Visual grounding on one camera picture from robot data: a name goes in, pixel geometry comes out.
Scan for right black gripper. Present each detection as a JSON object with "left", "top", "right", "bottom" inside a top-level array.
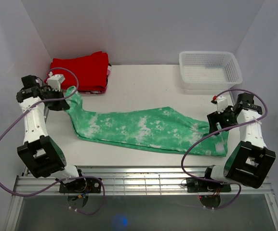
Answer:
[{"left": 207, "top": 106, "right": 239, "bottom": 136}]

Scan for green tie-dye trousers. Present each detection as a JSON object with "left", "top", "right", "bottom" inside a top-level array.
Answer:
[{"left": 64, "top": 86, "right": 229, "bottom": 157}]

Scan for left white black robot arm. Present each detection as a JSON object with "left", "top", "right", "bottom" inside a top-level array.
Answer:
[{"left": 16, "top": 74, "right": 87, "bottom": 193}]

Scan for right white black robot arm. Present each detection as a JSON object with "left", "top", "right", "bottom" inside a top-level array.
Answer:
[{"left": 202, "top": 93, "right": 276, "bottom": 191}]

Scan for folded red trousers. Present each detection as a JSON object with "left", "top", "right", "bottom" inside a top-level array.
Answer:
[{"left": 50, "top": 51, "right": 109, "bottom": 90}]

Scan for white plastic basket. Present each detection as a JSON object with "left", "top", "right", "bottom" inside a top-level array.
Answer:
[{"left": 179, "top": 51, "right": 243, "bottom": 90}]

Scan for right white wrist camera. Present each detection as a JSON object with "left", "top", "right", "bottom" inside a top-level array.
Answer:
[{"left": 212, "top": 96, "right": 228, "bottom": 114}]

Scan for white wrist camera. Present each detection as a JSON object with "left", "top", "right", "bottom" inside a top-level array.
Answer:
[
  {"left": 46, "top": 74, "right": 65, "bottom": 91},
  {"left": 212, "top": 96, "right": 228, "bottom": 114}
]

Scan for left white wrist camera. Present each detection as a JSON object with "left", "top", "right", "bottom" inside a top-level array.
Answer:
[{"left": 46, "top": 74, "right": 65, "bottom": 91}]

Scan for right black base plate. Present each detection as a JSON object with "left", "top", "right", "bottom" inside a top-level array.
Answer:
[{"left": 185, "top": 178, "right": 231, "bottom": 193}]

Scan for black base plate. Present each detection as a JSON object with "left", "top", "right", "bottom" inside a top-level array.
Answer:
[
  {"left": 185, "top": 178, "right": 231, "bottom": 193},
  {"left": 59, "top": 178, "right": 101, "bottom": 194}
]

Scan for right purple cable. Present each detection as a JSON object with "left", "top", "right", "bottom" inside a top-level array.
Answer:
[{"left": 179, "top": 89, "right": 267, "bottom": 210}]

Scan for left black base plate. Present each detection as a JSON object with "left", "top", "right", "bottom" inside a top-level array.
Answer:
[{"left": 59, "top": 178, "right": 101, "bottom": 194}]

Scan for aluminium frame rail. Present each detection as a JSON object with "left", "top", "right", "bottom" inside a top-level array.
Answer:
[{"left": 3, "top": 108, "right": 278, "bottom": 231}]

